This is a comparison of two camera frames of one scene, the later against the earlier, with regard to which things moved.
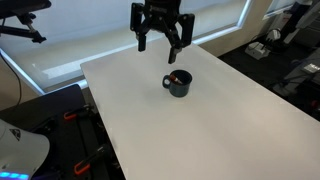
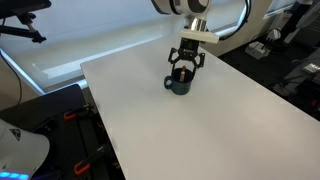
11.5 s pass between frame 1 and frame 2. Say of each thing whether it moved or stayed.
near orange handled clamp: stayed
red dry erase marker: moved
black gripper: moved
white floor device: stayed
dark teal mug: stayed
